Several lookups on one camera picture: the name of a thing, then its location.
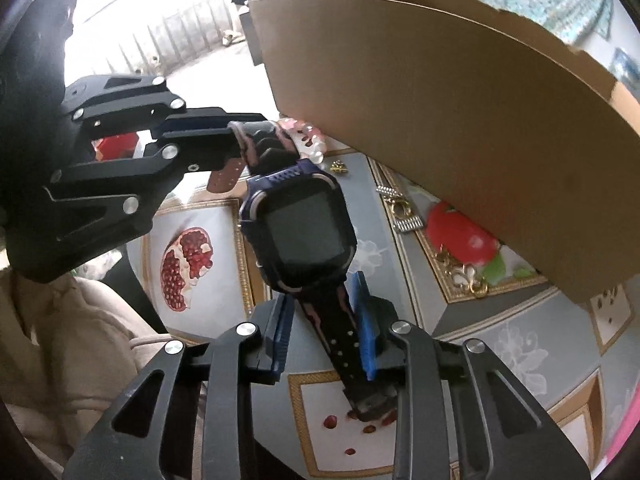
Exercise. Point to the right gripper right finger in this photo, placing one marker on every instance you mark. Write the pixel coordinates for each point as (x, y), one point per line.
(380, 357)

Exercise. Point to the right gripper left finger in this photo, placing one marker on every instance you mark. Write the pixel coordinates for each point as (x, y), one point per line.
(274, 318)

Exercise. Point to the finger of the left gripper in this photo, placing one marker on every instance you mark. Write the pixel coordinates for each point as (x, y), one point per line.
(209, 149)
(203, 118)

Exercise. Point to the dark blue smart watch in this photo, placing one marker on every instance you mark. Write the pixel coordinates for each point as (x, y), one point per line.
(296, 220)

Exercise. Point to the beige sleeve forearm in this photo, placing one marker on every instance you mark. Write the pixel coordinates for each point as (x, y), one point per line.
(68, 349)

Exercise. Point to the fruit pattern tablecloth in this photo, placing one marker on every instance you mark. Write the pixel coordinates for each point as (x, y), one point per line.
(501, 376)

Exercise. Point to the small gold earring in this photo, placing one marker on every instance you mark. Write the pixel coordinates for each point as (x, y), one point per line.
(338, 167)

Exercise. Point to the brown cardboard box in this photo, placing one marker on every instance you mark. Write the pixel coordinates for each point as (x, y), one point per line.
(535, 141)

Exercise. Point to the pink white bedding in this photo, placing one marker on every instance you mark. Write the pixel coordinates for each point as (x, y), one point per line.
(626, 419)

